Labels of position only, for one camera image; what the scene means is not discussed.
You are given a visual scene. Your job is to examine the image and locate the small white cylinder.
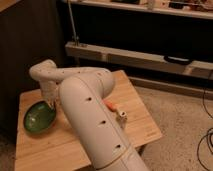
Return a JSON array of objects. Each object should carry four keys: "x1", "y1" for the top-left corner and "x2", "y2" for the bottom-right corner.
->
[{"x1": 117, "y1": 111, "x2": 127, "y2": 122}]

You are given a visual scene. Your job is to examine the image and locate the black handle on shelf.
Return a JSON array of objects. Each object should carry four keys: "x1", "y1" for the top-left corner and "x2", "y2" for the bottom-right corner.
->
[{"x1": 164, "y1": 56, "x2": 192, "y2": 65}]

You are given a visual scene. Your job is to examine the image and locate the black floor cables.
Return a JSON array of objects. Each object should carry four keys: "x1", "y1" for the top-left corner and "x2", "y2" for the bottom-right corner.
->
[{"x1": 196, "y1": 69, "x2": 213, "y2": 171}]

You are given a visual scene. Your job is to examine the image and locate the orange carrot toy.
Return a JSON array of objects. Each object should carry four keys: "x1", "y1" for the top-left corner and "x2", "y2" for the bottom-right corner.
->
[{"x1": 103, "y1": 100, "x2": 118, "y2": 112}]

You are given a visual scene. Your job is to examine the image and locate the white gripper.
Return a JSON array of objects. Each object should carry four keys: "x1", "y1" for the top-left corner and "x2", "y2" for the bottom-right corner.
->
[{"x1": 40, "y1": 81, "x2": 58, "y2": 109}]

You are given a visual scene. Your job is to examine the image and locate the metal pole stand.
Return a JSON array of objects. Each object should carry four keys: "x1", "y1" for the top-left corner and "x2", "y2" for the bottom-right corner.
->
[{"x1": 67, "y1": 0, "x2": 79, "y2": 46}]

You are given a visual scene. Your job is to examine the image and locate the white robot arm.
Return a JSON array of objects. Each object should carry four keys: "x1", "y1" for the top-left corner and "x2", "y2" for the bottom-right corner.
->
[{"x1": 29, "y1": 60, "x2": 149, "y2": 171}]

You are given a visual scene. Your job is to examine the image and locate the green ceramic bowl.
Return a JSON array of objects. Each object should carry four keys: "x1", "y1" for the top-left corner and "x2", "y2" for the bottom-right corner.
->
[{"x1": 23, "y1": 101, "x2": 56, "y2": 134}]

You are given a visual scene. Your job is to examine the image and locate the long wooden shelf unit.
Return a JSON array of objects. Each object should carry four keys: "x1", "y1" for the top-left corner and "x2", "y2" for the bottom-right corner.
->
[{"x1": 62, "y1": 0, "x2": 213, "y2": 99}]

